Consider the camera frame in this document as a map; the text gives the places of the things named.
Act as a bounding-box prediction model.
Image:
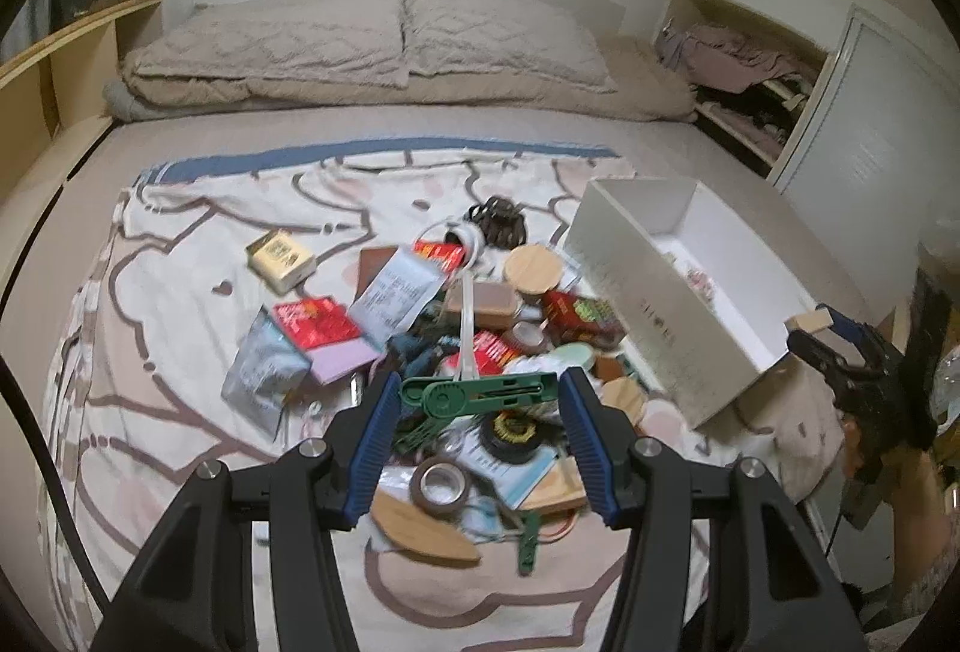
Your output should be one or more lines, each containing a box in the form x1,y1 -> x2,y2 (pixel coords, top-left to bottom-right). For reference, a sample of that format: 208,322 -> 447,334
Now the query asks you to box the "rectangular wooden block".
784,307 -> 833,335

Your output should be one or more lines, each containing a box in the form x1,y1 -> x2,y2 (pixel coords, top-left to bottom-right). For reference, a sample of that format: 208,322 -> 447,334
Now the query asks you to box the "green plastic clip tool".
392,372 -> 558,457

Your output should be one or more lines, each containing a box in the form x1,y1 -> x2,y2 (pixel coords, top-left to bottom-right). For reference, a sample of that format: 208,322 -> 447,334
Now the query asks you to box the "mint green round case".
524,343 -> 596,374

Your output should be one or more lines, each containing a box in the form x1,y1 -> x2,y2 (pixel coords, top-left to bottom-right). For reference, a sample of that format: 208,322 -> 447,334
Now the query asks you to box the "black yellow tape roll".
478,409 -> 550,465

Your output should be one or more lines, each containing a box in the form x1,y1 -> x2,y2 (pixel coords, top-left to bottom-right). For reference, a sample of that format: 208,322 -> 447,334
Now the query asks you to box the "red cigarette box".
542,291 -> 626,351

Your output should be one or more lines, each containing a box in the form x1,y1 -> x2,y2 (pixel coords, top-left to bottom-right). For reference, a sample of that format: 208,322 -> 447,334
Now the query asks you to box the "brown tape roll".
409,457 -> 472,519

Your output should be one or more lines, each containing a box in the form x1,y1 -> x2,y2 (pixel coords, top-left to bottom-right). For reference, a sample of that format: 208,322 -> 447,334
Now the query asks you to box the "white cardboard shoe box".
561,174 -> 864,433

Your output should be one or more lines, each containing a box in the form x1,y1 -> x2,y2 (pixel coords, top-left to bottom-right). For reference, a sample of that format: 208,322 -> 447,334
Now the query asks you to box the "red booklet packet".
270,298 -> 361,351

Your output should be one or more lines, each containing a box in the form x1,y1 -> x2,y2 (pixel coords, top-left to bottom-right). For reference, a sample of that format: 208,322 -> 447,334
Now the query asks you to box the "pink flower packet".
685,267 -> 716,306

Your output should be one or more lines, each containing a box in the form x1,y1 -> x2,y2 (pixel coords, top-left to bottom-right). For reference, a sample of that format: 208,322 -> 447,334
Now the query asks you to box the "leaf shaped wooden block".
370,491 -> 482,567

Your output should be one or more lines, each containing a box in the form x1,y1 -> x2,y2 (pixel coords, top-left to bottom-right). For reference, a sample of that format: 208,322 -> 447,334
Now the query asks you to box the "round wooden lid box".
503,244 -> 565,299

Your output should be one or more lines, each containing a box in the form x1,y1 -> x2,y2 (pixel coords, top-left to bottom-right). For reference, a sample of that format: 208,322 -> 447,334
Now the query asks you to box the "white louvered closet door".
775,7 -> 958,319

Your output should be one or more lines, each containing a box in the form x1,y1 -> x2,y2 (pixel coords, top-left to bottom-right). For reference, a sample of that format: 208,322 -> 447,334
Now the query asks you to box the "small yellow card box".
245,229 -> 317,296

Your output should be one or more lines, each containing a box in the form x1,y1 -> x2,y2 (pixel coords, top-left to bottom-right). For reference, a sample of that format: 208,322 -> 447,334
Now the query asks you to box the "patterned cartoon blanket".
35,134 -> 842,652

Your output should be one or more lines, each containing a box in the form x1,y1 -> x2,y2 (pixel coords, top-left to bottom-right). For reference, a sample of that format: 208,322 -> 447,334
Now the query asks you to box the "black hair claw clip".
464,195 -> 527,250

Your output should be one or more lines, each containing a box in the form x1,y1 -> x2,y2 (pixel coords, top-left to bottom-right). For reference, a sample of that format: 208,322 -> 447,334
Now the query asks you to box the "pile of clothes in closet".
656,21 -> 823,159

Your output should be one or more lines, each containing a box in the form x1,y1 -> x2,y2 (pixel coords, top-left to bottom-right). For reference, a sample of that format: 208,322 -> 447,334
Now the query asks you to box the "beige folded duvet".
103,36 -> 695,122

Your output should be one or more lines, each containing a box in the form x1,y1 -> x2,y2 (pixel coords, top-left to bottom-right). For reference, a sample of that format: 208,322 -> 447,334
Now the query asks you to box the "right quilted beige pillow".
404,0 -> 615,92

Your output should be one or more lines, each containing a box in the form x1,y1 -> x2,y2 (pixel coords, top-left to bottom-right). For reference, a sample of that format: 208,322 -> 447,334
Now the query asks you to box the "quilted beige pillow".
404,0 -> 615,92
127,0 -> 409,89

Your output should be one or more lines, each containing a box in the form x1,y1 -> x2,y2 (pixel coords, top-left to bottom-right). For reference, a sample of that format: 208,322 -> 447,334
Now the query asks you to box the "left quilted beige pillow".
127,0 -> 409,89

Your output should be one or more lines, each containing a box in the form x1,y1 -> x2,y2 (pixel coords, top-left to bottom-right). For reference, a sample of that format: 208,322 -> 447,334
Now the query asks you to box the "wooden bedside shelf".
2,0 -> 163,283

